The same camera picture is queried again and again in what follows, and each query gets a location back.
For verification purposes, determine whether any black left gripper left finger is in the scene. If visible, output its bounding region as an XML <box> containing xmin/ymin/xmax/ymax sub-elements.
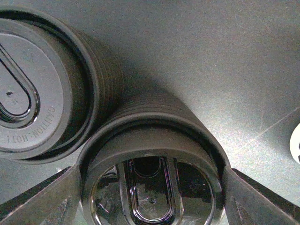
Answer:
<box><xmin>0</xmin><ymin>165</ymin><xmax>82</xmax><ymax>225</ymax></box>

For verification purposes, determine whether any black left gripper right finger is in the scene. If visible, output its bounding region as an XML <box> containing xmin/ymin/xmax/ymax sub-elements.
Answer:
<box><xmin>222</xmin><ymin>166</ymin><xmax>300</xmax><ymax>225</ymax></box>

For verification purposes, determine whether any left stack of paper cups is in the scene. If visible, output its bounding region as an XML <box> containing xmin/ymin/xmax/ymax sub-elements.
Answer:
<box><xmin>289</xmin><ymin>124</ymin><xmax>300</xmax><ymax>164</ymax></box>

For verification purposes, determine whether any black cup lid stack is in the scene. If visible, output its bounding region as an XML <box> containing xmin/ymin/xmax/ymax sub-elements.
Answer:
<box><xmin>0</xmin><ymin>6</ymin><xmax>124</xmax><ymax>164</ymax></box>
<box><xmin>103</xmin><ymin>88</ymin><xmax>204</xmax><ymax>141</ymax></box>

